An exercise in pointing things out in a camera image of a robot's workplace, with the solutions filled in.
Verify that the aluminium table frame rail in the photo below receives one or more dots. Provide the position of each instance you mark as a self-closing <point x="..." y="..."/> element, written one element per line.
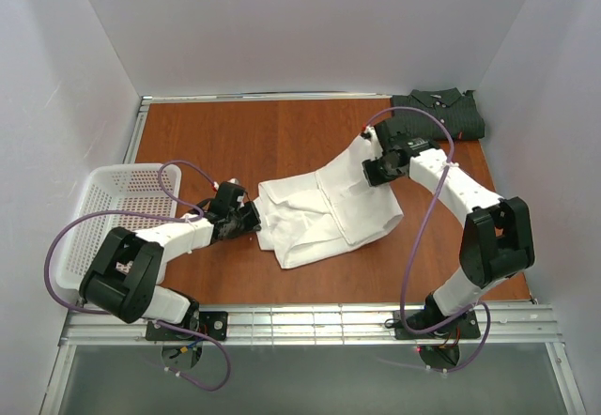
<point x="512" y="322"/>

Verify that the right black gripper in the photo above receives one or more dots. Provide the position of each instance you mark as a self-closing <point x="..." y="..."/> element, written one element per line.
<point x="388" y="165"/>

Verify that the white plastic basket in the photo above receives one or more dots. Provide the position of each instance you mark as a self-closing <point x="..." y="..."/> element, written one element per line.
<point x="134" y="196"/>

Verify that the white long sleeve shirt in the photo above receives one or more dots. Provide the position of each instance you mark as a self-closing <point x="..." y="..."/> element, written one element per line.
<point x="330" y="211"/>

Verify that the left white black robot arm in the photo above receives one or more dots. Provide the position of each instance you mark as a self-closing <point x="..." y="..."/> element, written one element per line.
<point x="124" y="278"/>

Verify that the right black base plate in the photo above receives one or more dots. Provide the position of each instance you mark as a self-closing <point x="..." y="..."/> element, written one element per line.
<point x="463" y="327"/>

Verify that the dark green shirt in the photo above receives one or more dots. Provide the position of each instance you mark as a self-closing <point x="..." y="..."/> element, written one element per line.
<point x="454" y="109"/>

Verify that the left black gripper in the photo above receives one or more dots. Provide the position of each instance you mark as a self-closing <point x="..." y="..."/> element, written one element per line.
<point x="251" y="216"/>

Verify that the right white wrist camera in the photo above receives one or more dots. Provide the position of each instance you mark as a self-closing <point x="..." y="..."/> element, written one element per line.
<point x="368" y="133"/>

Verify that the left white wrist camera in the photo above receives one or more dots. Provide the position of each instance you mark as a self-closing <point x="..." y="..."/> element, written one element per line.
<point x="215" y="185"/>

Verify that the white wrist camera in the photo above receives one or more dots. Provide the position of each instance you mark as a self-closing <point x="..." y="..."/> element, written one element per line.
<point x="368" y="133"/>
<point x="215" y="185"/>

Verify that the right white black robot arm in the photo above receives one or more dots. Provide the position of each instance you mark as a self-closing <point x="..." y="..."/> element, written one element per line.
<point x="496" y="240"/>

